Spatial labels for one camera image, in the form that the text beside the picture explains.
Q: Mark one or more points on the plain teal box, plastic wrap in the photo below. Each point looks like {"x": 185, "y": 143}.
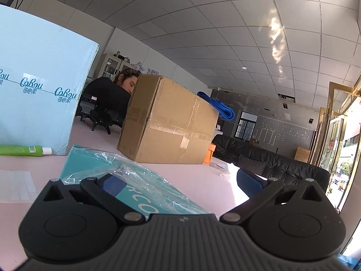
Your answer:
{"x": 93, "y": 161}

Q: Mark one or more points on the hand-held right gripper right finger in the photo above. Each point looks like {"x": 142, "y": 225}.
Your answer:
{"x": 249, "y": 184}

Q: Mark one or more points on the black leather sofa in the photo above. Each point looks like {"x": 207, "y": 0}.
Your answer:
{"x": 282, "y": 163}

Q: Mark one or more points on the pink desktop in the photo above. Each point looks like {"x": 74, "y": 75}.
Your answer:
{"x": 197, "y": 180}

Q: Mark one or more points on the green tube with white cap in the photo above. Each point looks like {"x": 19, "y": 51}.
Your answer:
{"x": 17, "y": 150}

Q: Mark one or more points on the orange box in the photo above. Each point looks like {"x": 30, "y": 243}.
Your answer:
{"x": 210, "y": 153}

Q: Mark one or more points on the small brown cardboard box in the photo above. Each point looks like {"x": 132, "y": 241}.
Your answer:
{"x": 302, "y": 154}

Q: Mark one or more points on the beige glass-door cabinet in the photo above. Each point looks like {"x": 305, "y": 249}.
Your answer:
{"x": 108, "y": 65}

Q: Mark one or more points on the light blue printed carton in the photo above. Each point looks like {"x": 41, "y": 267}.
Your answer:
{"x": 36, "y": 62}

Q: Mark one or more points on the black-framed window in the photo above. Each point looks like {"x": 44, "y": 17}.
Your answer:
{"x": 245, "y": 125}

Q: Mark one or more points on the white sticker sheet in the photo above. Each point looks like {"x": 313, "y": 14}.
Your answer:
{"x": 14, "y": 186}

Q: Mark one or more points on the grey cushion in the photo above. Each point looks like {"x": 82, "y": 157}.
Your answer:
{"x": 251, "y": 165}

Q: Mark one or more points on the blue folded bag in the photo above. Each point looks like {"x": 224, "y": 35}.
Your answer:
{"x": 220, "y": 107}

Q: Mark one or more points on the gold door frame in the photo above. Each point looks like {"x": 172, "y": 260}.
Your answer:
{"x": 335, "y": 90}

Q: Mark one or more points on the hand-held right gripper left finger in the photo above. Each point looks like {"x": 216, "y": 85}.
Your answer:
{"x": 114, "y": 185}

